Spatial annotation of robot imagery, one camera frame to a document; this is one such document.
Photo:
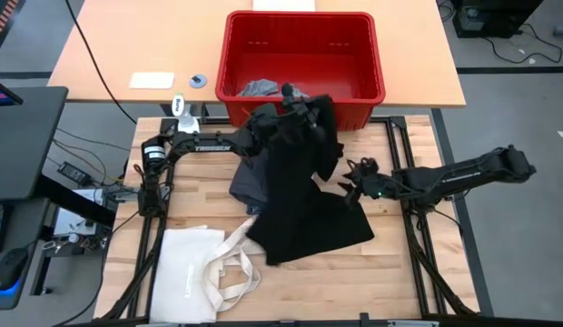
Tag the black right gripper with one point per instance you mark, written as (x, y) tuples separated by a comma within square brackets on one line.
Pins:
[(377, 184)]

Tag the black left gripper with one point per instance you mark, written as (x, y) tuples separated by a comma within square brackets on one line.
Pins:
[(295, 118)]

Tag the black garment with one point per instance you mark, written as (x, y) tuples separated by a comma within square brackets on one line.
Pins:
[(299, 204)]

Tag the dark grey garment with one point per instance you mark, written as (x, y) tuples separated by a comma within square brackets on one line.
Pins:
[(249, 177)]

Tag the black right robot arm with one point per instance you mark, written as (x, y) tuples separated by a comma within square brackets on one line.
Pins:
[(467, 175)]

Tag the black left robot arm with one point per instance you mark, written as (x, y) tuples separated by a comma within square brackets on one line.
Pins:
[(209, 145)]

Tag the red plastic laundry bin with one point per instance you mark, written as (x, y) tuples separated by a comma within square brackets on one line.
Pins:
[(299, 115)]

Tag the small light grey cloth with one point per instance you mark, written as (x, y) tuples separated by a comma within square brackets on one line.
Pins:
[(299, 94), (259, 88)]

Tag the white spray bottle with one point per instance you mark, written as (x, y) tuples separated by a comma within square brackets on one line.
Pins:
[(184, 118)]

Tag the white rectangular pad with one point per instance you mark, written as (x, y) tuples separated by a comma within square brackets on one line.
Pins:
[(152, 80)]

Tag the light orange desk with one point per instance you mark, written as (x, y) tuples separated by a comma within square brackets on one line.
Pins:
[(150, 41)]

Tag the white canvas tote bag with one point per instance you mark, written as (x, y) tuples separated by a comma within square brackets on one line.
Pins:
[(181, 272)]

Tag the black computer case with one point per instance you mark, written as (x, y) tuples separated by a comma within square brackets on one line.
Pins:
[(495, 18)]

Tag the black power adapter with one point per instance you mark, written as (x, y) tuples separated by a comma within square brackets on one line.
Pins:
[(72, 172)]

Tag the dark grey flat panel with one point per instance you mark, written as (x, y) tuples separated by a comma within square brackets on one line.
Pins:
[(22, 145)]

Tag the computer monitor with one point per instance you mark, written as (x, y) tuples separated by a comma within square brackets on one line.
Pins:
[(0, 96)]

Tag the orange black striped strip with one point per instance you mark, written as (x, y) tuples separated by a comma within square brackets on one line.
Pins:
[(4, 18)]

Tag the black computer mouse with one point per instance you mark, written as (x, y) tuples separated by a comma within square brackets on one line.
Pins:
[(11, 268)]

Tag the grey workstation desk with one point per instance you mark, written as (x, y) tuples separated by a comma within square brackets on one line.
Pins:
[(18, 300)]

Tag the black aluminium rig frame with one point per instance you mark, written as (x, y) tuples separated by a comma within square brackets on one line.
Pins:
[(399, 136)]

